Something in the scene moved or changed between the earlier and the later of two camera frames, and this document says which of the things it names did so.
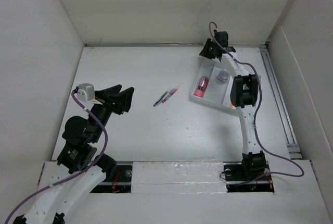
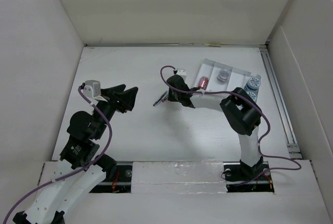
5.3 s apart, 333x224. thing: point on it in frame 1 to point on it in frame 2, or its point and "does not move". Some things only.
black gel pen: x=160 y=98 does not move
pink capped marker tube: x=203 y=84 does not move
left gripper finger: x=113 y=90 does not move
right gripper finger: x=208 y=50 to x=173 y=96
